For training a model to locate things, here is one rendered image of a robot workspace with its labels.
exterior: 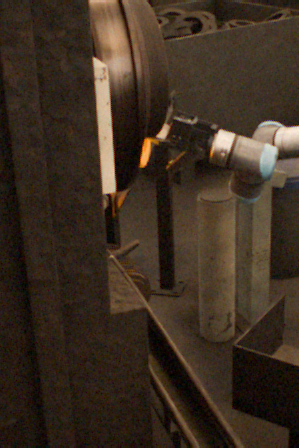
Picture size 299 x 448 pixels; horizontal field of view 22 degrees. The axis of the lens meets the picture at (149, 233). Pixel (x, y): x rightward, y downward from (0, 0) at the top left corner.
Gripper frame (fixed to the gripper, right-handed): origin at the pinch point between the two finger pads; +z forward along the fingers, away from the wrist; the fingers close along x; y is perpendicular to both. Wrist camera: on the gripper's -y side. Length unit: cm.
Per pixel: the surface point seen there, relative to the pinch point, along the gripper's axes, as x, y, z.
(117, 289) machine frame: 88, 8, -17
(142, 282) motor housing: 20.5, -31.6, -13.8
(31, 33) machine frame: 103, 47, -1
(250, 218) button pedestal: -44, -35, -36
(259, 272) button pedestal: -44, -53, -45
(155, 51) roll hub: 54, 36, -9
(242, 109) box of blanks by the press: -199, -49, -17
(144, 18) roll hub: 51, 41, -5
